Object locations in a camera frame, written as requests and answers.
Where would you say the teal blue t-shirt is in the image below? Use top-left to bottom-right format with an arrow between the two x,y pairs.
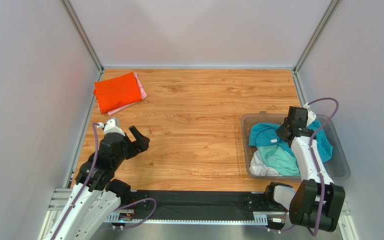
246,122 -> 334,163

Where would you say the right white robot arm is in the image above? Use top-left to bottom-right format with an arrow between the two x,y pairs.
264,106 -> 346,235

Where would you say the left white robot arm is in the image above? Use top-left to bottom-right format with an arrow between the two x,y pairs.
43,122 -> 150,240

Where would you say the mint green t-shirt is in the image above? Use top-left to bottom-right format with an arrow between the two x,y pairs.
257,144 -> 301,177

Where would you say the pink folded t-shirt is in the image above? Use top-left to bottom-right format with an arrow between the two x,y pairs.
107,72 -> 148,116

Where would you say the orange folded t-shirt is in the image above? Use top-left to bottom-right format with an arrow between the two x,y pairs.
93,72 -> 143,114

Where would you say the white t-shirt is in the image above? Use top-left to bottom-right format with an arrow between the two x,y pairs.
249,150 -> 282,177

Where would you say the clear plastic bin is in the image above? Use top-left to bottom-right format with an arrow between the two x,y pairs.
241,112 -> 351,183

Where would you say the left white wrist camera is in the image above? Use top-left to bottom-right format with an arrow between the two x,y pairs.
97,117 -> 126,136

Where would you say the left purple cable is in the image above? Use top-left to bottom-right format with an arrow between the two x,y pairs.
48,121 -> 158,240

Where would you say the purple cable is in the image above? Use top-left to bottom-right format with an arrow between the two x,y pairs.
267,97 -> 340,238
48,121 -> 158,240

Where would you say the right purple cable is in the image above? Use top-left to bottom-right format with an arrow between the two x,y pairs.
267,97 -> 340,238

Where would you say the left aluminium frame post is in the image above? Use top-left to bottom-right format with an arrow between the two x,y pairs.
60,0 -> 104,74

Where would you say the aluminium frame post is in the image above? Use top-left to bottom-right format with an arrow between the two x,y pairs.
60,0 -> 104,74
293,0 -> 342,75

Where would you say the right aluminium frame post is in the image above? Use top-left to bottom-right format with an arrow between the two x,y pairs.
293,0 -> 342,75

